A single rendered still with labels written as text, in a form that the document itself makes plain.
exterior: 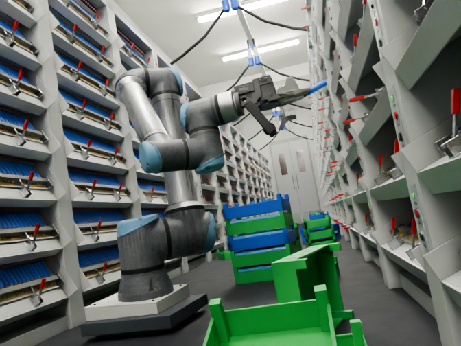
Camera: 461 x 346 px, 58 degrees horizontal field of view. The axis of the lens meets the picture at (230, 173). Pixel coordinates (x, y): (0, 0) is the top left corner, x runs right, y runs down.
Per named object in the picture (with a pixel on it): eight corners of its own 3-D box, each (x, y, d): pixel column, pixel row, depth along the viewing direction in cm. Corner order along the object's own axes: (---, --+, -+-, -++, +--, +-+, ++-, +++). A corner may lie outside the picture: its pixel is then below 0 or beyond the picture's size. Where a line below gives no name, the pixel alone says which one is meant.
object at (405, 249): (440, 293, 80) (398, 231, 83) (387, 257, 139) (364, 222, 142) (537, 238, 78) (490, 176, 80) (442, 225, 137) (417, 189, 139)
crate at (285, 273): (287, 357, 89) (323, 358, 85) (270, 262, 91) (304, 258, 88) (326, 318, 115) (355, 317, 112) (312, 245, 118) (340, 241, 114)
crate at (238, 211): (224, 220, 209) (222, 204, 209) (237, 217, 228) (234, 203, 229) (282, 210, 199) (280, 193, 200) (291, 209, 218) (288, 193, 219)
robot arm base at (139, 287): (107, 304, 137) (103, 273, 138) (134, 290, 156) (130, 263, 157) (160, 299, 133) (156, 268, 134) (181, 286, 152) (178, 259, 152)
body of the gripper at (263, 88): (272, 73, 117) (231, 84, 119) (278, 102, 116) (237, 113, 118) (274, 81, 124) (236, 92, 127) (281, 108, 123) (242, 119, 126)
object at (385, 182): (419, 195, 83) (378, 139, 85) (376, 201, 142) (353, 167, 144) (512, 139, 80) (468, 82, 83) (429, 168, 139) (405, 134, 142)
